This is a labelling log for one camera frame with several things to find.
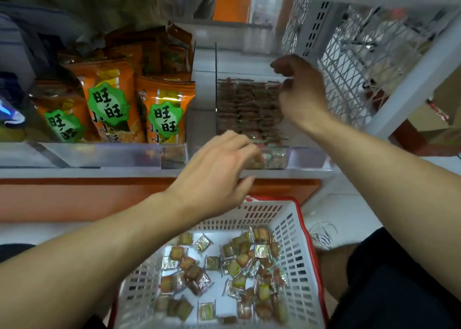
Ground person's left hand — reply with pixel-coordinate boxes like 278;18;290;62
164;129;265;227

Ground person's right hand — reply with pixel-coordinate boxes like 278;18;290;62
270;54;334;133

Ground white metal shelf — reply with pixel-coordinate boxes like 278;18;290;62
0;0;461;181

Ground row of small snack packets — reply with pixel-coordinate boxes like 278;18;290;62
216;77;291;170

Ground pile of small snack packets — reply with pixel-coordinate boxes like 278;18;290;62
155;226;289;323

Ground white basket with red rim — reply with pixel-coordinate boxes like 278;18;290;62
108;196;330;329

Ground person's right forearm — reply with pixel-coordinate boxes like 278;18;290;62
310;113;461;301

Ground person's left forearm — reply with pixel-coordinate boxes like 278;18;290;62
0;192;184;329

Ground clear plastic shelf front guard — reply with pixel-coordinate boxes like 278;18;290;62
0;141;190;170

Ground person's right shoe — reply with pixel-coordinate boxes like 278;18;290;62
306;221;341;251

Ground orange shelf base panel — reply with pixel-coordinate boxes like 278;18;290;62
0;177;323;223

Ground person's right leg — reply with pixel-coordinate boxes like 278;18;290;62
317;242;361;303

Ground person's black shorts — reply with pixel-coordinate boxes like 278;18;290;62
0;226;461;329

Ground white perforated side panel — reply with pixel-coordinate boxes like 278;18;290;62
281;0;440;130

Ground group of orange snack bags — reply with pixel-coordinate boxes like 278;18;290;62
29;21;197;145

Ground brown cardboard box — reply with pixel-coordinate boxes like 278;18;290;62
407;66;461;157

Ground blue white snack bag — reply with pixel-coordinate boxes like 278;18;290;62
0;98;27;126

